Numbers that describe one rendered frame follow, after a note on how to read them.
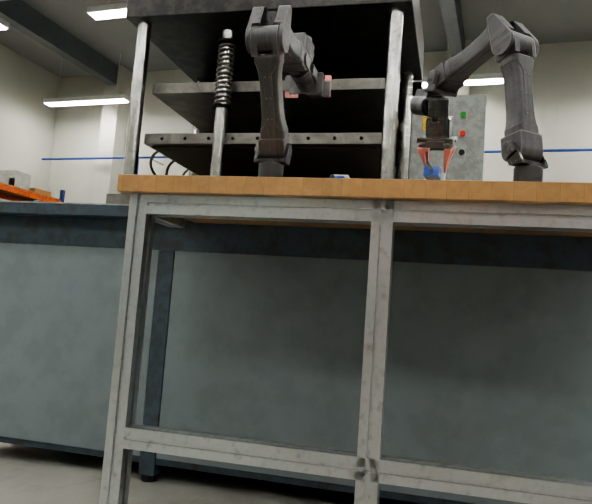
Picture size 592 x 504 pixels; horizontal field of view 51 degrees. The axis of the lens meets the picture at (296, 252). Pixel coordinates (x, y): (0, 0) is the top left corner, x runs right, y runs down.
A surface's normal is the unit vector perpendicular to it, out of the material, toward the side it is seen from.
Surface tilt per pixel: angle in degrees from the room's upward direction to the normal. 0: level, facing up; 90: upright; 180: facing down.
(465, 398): 90
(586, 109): 90
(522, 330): 90
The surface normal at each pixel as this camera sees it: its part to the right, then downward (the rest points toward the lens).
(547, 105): -0.33, -0.12
